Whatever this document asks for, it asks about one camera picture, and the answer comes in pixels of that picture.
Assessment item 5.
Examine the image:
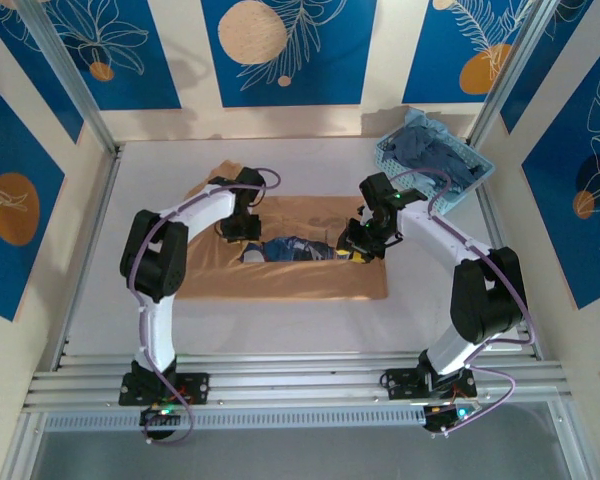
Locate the orange printed t-shirt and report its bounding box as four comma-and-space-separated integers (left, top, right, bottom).
174, 159, 390, 302

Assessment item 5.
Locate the light blue plastic basket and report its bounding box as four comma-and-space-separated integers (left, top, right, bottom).
373, 124, 496, 207

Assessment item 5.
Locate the dark blue crumpled t-shirt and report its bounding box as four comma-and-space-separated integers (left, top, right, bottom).
384, 124, 486, 194

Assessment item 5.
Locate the light blue crumpled cloth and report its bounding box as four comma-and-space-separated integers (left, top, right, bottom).
403, 107, 454, 137

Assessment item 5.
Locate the blue panel with beige circle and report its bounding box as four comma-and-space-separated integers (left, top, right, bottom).
201, 0, 378, 108

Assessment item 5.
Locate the blue panel with orange circle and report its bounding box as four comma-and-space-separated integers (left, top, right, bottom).
0, 69, 66, 322
401, 0, 539, 105
521, 29, 600, 311

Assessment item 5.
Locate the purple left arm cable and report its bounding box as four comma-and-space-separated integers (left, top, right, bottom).
127, 167, 282, 446

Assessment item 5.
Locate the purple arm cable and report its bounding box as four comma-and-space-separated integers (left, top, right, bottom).
127, 167, 282, 446
387, 167, 536, 439

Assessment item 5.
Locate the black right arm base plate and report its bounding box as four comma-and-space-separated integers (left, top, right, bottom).
379, 367, 477, 401

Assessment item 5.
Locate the aluminium rail frame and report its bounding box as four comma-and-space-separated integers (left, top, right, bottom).
22, 349, 566, 416

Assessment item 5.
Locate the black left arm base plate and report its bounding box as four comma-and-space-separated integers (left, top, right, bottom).
118, 372, 211, 406

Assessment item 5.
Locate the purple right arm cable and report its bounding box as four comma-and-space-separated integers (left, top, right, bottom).
387, 167, 536, 439

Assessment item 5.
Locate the aluminium corner post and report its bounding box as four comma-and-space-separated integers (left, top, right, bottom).
465, 0, 565, 149
14, 0, 124, 159

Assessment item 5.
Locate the blue floral wall panel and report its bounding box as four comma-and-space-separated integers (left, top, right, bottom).
0, 0, 85, 145
499, 0, 595, 135
42, 0, 182, 112

